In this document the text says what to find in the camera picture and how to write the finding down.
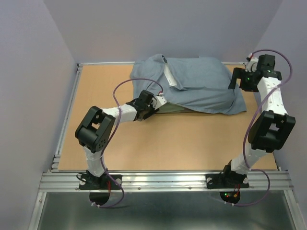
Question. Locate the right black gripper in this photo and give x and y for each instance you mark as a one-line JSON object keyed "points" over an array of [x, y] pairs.
{"points": [[240, 73]]}

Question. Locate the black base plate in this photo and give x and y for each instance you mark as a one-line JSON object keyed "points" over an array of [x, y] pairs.
{"points": [[230, 185], [100, 188]]}

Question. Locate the blue patchwork pillowcase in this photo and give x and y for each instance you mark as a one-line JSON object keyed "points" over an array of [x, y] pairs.
{"points": [[202, 84]]}

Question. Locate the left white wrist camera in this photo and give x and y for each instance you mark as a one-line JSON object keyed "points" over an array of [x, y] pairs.
{"points": [[159, 101]]}

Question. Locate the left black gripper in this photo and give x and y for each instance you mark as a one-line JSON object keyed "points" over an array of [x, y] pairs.
{"points": [[151, 110]]}

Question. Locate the white pillow yellow edge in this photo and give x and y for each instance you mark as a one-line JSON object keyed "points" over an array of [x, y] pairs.
{"points": [[169, 76]]}

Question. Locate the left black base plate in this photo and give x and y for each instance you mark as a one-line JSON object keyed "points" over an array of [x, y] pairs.
{"points": [[100, 188]]}

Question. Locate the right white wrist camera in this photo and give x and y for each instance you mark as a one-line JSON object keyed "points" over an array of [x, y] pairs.
{"points": [[251, 64]]}

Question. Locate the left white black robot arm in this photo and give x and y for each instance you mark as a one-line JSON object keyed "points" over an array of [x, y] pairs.
{"points": [[94, 133]]}

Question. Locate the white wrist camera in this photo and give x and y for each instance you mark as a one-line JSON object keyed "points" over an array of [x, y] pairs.
{"points": [[251, 64], [159, 101]]}

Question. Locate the aluminium front rail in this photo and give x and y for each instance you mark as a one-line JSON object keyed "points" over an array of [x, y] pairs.
{"points": [[151, 181]]}

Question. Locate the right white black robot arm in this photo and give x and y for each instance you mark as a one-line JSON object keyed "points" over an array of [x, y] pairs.
{"points": [[271, 124]]}

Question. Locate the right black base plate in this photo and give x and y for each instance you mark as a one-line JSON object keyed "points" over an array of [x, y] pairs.
{"points": [[230, 185]]}

